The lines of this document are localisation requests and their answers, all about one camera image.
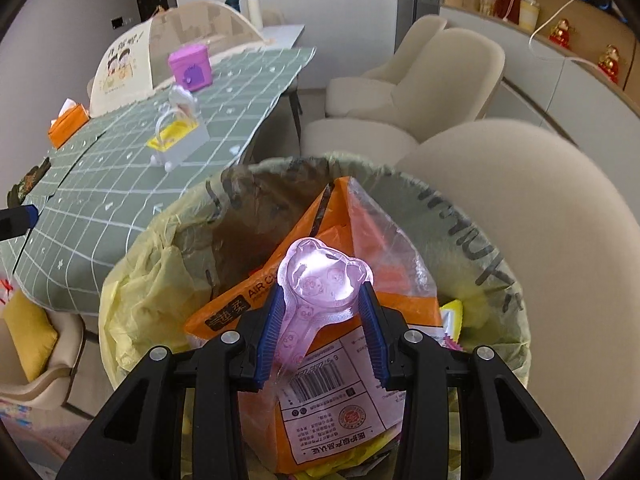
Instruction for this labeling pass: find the small red doll figurine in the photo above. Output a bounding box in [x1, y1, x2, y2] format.
[598, 44, 624, 84]
[549, 19, 574, 50]

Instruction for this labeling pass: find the white charging cable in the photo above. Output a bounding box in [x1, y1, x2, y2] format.
[527, 0, 602, 67]

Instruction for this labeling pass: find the beige upholstered dining chair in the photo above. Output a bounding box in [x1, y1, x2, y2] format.
[395, 120, 640, 480]
[0, 310, 99, 422]
[300, 27, 506, 162]
[325, 15, 449, 117]

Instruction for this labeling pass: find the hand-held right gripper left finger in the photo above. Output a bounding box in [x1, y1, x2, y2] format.
[59, 287, 290, 480]

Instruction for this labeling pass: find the purple plastic box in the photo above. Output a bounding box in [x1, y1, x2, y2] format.
[167, 46, 211, 86]

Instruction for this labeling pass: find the cream lidded cup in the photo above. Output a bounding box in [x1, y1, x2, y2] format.
[519, 0, 541, 30]

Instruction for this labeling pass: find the pink bear-shaped blister pack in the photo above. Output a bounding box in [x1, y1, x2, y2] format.
[270, 237, 374, 377]

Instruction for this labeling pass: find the cartoon printed mesh food cover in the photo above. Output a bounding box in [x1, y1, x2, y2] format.
[89, 1, 266, 116]

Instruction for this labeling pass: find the white yellow toy bin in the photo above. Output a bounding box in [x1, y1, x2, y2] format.
[147, 85, 210, 171]

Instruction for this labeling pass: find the green checked tablecloth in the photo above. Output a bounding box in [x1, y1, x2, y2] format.
[0, 46, 319, 317]

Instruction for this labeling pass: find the orange packaging bag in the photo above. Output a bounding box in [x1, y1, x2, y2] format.
[185, 175, 442, 476]

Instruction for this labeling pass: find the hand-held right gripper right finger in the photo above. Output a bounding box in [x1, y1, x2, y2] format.
[355, 282, 587, 480]

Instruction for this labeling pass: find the colourful printed box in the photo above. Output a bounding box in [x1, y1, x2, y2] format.
[0, 400, 56, 442]

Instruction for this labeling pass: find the orange tissue box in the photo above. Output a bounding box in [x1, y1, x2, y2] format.
[48, 100, 91, 150]

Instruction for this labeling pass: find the dark table leg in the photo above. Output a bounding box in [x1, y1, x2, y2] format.
[287, 87, 304, 142]

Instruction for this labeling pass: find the yellow wafer packet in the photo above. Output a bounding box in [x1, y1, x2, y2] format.
[440, 300, 464, 347]

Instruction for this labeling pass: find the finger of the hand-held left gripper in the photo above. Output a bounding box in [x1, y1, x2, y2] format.
[0, 204, 39, 241]

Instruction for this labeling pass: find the yellow cushion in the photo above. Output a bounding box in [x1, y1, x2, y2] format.
[0, 290, 59, 382]

